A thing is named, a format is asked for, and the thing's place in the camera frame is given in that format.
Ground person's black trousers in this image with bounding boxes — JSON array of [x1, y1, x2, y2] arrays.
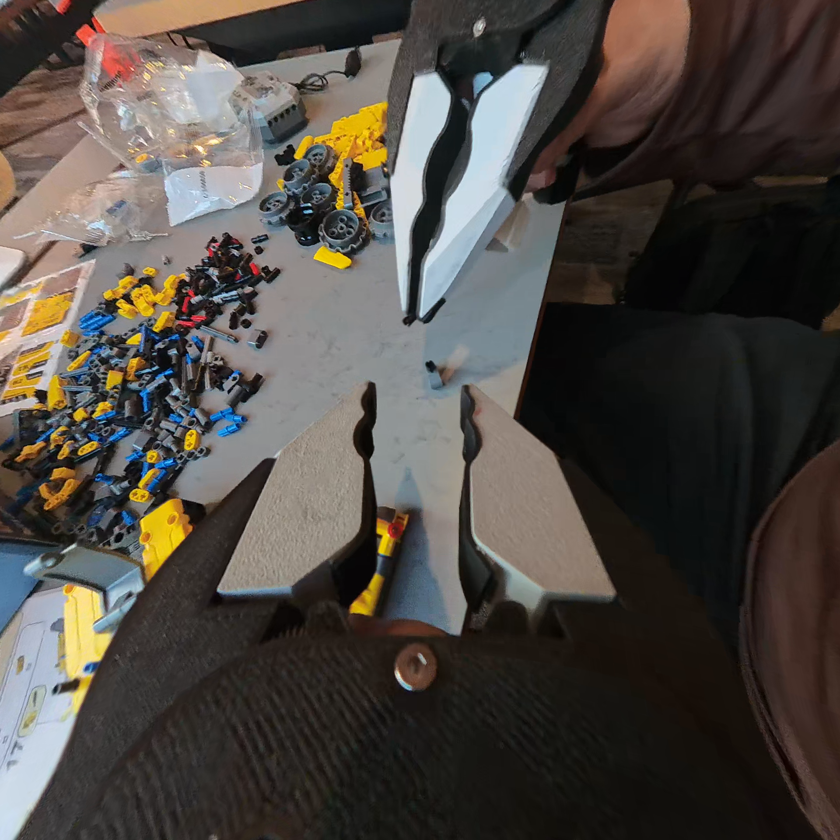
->
[[515, 302, 840, 657]]

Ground black block with yellow beams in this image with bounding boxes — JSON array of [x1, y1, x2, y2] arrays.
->
[[23, 497, 206, 719]]

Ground long wood edged table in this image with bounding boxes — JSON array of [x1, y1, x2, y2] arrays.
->
[[95, 0, 411, 67]]

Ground black rubber tyre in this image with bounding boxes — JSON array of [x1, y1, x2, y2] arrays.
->
[[287, 206, 322, 247]]

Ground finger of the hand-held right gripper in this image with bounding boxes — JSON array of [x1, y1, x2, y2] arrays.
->
[[417, 61, 551, 324], [390, 69, 455, 327]]

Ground black cable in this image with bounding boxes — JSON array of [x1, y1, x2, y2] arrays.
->
[[298, 46, 365, 93]]

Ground yellow printed picture sheet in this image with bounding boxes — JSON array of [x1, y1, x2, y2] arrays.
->
[[0, 259, 96, 417]]

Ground grey motor block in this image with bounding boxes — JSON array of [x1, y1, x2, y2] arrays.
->
[[230, 71, 308, 145]]

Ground small clear parts bag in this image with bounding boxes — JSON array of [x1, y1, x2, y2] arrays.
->
[[79, 33, 265, 227]]

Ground flat clear plastic bag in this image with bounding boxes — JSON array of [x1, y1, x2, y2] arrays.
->
[[13, 174, 168, 250]]

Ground person's right forearm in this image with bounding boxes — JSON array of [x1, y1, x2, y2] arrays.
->
[[584, 0, 840, 194]]

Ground pile of small building pieces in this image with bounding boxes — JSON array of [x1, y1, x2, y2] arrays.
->
[[0, 231, 283, 546]]

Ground yellow grey toy vehicle chassis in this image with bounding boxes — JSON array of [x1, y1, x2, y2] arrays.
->
[[292, 101, 395, 217]]

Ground person's right hand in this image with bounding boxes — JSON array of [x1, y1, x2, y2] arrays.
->
[[528, 26, 689, 194]]

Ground grey desk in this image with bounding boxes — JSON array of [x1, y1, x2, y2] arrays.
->
[[0, 39, 568, 657]]

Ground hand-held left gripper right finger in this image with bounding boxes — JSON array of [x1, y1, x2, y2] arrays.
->
[[459, 384, 618, 624]]

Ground yellow curved panel assembly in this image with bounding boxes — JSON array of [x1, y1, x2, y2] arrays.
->
[[348, 505, 411, 618]]

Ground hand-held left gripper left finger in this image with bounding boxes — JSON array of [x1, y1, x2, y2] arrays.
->
[[217, 382, 380, 601]]

